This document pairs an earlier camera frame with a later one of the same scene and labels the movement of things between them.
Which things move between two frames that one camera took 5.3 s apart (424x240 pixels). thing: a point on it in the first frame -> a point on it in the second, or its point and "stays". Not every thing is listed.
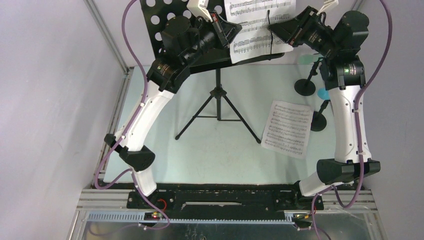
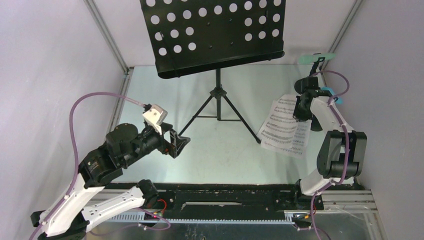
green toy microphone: (309, 59) stays
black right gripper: (292, 31) -> (298, 115)
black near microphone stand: (319, 121) stays
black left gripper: (224, 31) -> (178, 143)
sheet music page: (255, 16) -> (279, 126)
